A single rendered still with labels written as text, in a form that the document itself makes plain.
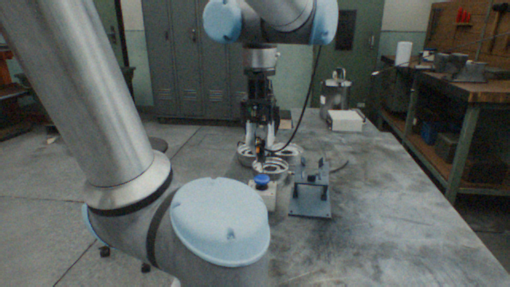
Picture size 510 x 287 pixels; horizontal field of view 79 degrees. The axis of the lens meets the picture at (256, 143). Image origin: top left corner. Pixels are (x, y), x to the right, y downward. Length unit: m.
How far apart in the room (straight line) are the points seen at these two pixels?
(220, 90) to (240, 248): 3.44
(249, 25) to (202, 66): 3.22
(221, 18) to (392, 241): 0.55
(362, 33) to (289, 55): 0.90
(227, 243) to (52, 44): 0.25
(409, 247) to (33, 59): 0.68
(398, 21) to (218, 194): 3.95
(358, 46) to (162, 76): 2.30
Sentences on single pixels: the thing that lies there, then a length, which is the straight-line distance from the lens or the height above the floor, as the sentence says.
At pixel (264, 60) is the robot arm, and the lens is 0.66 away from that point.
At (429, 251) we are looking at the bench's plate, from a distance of 0.74.
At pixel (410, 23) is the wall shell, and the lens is 4.27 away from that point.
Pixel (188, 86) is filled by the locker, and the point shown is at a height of 0.50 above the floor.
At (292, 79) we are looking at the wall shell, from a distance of 4.11.
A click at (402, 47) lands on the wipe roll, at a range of 3.05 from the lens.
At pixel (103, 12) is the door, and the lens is 4.75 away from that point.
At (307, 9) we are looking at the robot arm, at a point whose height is 1.24.
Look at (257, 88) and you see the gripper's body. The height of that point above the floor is 1.09.
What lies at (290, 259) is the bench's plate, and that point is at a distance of 0.64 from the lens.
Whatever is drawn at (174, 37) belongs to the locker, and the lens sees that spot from 3.83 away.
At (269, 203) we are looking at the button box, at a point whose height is 0.82.
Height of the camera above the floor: 1.23
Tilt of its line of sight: 22 degrees down
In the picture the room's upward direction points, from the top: straight up
